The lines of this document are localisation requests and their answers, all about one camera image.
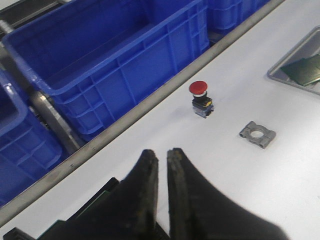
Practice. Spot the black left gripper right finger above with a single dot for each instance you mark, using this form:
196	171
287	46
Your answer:
199	211

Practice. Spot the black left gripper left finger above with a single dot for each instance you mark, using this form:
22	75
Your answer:
127	213

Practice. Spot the green perforated circuit board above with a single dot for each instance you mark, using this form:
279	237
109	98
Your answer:
305	71

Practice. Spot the silver metal tray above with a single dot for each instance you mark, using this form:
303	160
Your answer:
305	48

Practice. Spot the grey metal clamp block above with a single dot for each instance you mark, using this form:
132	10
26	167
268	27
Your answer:
257	134

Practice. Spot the red emergency stop button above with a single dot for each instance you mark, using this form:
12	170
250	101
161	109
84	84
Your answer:
202	104

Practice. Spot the blue plastic crate left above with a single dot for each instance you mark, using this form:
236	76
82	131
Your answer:
28	150

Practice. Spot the blue plastic crate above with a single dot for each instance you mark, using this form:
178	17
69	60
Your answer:
28	150
225	15
98	59

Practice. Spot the blue plastic crate centre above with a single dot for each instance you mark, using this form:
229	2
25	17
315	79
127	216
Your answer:
98	59

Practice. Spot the blue plastic crate right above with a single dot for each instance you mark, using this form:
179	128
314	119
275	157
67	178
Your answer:
225	15

